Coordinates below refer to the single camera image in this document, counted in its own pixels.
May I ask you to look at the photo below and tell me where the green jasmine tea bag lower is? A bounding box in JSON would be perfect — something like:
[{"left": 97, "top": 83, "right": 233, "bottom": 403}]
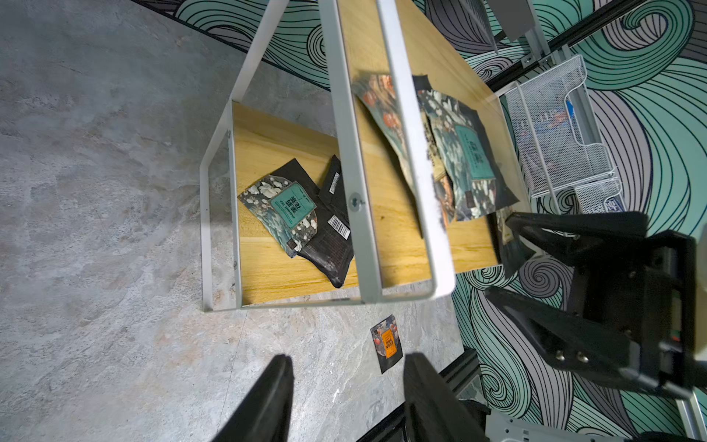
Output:
[{"left": 239, "top": 175, "right": 319, "bottom": 258}]

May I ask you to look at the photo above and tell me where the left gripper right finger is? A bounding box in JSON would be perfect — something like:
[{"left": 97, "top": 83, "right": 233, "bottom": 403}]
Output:
[{"left": 403, "top": 353, "right": 489, "bottom": 442}]

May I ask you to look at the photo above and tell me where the yellow oolong tea bag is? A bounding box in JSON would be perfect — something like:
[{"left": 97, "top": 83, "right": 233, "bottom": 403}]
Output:
[{"left": 353, "top": 73, "right": 455, "bottom": 228}]

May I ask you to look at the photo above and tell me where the black tea bag barcode top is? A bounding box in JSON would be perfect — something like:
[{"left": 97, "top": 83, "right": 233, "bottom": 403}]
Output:
[{"left": 370, "top": 315, "right": 403, "bottom": 374}]

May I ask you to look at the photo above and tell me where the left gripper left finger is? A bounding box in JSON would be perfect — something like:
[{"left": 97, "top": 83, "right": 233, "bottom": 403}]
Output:
[{"left": 213, "top": 355, "right": 295, "bottom": 442}]

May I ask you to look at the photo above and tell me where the green jasmine tea bag top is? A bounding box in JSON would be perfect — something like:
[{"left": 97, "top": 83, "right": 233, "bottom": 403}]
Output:
[{"left": 417, "top": 90, "right": 518, "bottom": 221}]

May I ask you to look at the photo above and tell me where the black tea bag lower middle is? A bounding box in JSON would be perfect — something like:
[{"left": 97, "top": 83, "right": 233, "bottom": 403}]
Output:
[{"left": 319, "top": 156, "right": 346, "bottom": 213}]

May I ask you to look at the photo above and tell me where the green jasmine tea bag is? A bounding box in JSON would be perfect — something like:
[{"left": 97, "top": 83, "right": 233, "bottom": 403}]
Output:
[
  {"left": 417, "top": 90, "right": 518, "bottom": 221},
  {"left": 239, "top": 175, "right": 319, "bottom": 258}
]

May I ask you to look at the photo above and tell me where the blue red item in bin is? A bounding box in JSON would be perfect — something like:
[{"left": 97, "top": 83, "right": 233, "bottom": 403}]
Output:
[{"left": 528, "top": 99, "right": 576, "bottom": 134}]

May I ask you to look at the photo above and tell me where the black orange tea bag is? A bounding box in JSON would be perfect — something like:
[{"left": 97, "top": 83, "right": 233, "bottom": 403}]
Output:
[{"left": 488, "top": 207, "right": 536, "bottom": 279}]

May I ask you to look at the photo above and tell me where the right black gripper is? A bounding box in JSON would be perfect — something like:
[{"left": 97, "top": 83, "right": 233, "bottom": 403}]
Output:
[{"left": 485, "top": 212, "right": 698, "bottom": 387}]

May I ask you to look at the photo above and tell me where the clear wall bin upper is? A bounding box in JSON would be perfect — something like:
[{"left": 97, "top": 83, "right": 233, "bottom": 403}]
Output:
[{"left": 504, "top": 55, "right": 616, "bottom": 199}]

